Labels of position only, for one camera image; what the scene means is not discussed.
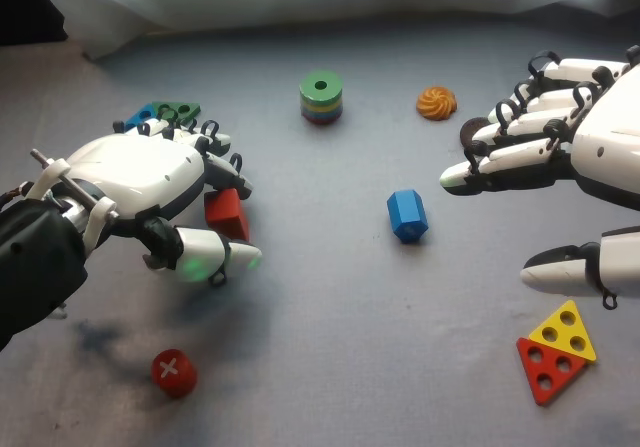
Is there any red cylinder with white cross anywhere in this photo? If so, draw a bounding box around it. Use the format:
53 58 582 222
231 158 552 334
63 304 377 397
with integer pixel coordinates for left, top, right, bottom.
151 348 198 399

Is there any red rectangular block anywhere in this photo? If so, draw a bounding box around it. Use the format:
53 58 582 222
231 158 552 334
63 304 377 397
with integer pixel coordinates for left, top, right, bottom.
203 187 250 242

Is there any coloured ring stack toy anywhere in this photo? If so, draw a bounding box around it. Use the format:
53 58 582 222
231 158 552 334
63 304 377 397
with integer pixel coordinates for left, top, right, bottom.
298 70 345 127

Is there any yellow triangle with holes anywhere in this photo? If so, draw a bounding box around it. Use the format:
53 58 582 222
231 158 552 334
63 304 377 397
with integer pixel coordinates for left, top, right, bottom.
528 299 598 364

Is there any orange swirl cookie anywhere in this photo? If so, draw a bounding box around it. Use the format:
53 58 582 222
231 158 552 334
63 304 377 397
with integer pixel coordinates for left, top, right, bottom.
416 85 458 122

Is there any blue triangle with holes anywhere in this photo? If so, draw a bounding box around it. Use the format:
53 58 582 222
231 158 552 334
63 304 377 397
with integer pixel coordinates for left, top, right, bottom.
122 108 164 133

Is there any red triangle with holes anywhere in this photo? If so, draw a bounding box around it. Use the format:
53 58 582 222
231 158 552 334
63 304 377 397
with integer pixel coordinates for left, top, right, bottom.
515 336 587 407

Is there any dark chocolate sandwich cookie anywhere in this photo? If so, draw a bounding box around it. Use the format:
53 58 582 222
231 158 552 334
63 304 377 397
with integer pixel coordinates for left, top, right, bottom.
459 115 496 149

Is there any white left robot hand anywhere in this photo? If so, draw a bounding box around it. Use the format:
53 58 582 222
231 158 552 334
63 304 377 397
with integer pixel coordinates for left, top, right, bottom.
64 119 264 287

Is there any green triangle with holes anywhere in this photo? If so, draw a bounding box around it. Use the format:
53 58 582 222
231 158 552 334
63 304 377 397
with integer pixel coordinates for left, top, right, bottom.
151 100 201 127

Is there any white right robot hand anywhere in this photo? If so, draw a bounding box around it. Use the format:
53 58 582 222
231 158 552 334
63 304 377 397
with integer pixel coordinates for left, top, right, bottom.
438 45 640 311

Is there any grey table cloth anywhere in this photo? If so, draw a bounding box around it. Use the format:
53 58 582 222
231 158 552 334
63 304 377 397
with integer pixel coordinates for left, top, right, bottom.
0 14 640 447

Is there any blue hexagonal block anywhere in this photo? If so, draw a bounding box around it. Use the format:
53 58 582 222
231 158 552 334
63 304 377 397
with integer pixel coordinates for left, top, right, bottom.
385 189 430 244

